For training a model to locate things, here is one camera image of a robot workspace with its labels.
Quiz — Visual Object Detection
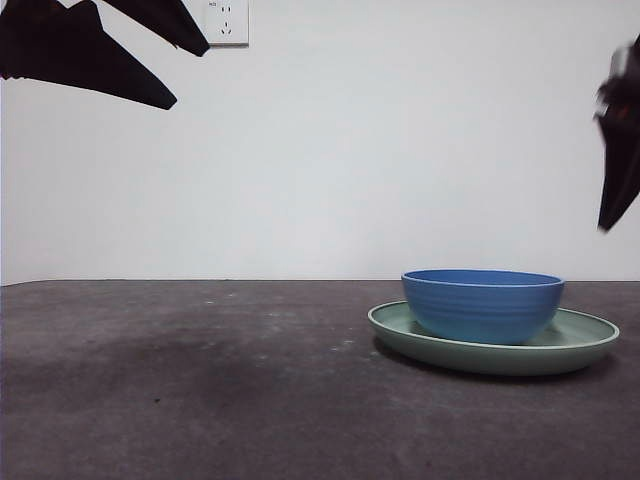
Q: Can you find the blue ribbed bowl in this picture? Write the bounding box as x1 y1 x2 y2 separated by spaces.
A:
401 268 567 346

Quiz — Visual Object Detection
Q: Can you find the green round plate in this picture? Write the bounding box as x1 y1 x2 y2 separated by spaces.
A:
367 300 621 377

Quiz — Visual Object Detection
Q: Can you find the white wall socket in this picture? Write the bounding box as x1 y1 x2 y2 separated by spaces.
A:
202 0 250 50

